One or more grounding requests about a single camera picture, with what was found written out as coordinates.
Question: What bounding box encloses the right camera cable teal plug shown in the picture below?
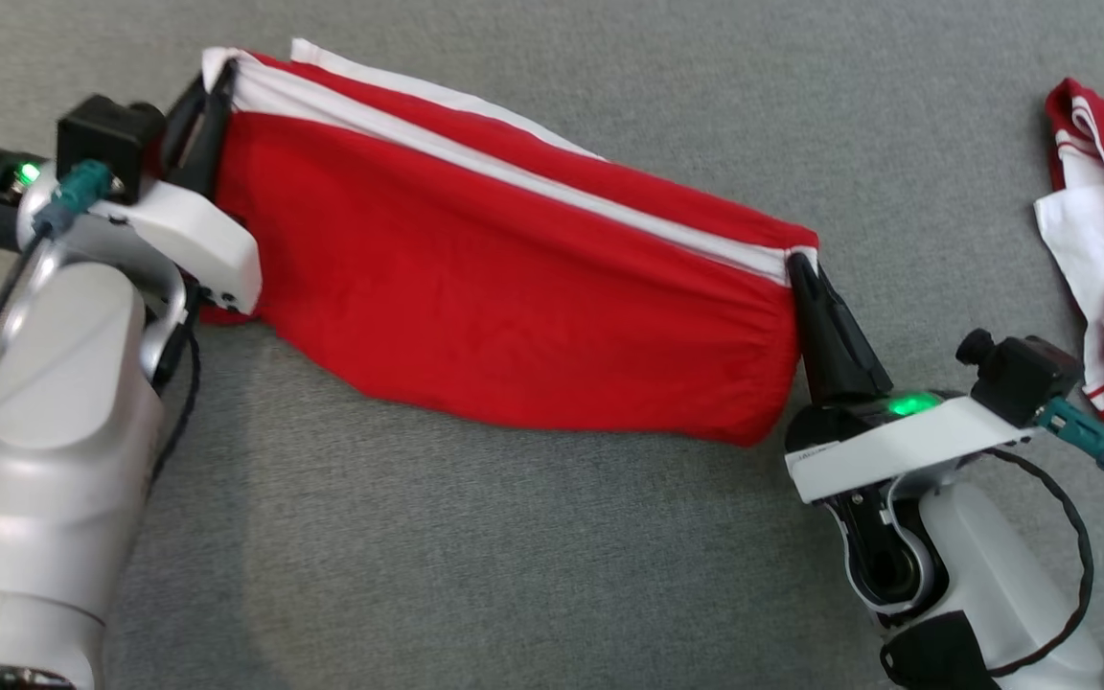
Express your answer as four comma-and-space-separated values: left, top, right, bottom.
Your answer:
1034, 397, 1104, 511

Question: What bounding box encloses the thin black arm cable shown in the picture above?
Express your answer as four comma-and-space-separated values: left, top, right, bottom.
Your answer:
978, 447, 1095, 679
145, 316, 201, 492

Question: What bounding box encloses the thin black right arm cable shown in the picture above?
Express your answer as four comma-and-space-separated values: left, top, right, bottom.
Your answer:
978, 447, 1095, 679

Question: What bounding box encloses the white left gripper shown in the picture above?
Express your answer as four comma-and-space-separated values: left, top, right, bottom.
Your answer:
0, 59, 264, 316

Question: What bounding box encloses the red shorts white stripe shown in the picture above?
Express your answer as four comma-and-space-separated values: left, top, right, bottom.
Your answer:
197, 38, 820, 449

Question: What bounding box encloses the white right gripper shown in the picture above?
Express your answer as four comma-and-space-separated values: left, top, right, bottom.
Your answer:
785, 251, 1038, 505

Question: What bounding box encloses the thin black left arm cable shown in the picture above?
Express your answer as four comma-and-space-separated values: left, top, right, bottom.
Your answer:
145, 316, 201, 492

